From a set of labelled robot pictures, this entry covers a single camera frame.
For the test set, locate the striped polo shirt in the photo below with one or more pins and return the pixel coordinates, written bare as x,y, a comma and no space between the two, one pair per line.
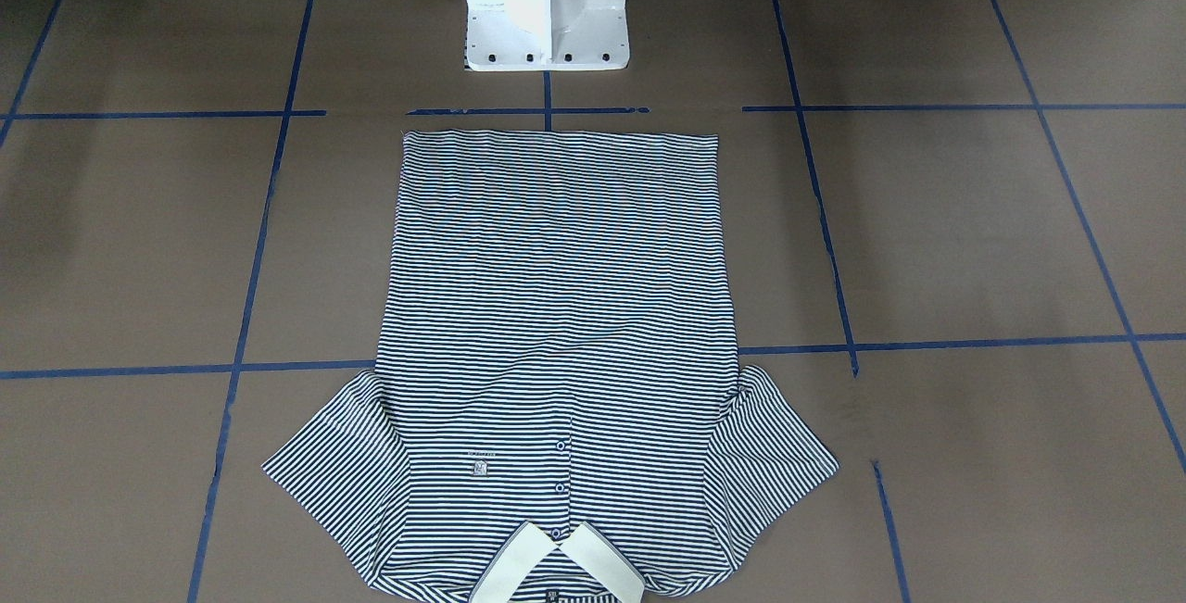
556,411

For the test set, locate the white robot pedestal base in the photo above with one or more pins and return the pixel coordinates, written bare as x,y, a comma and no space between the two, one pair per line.
546,35

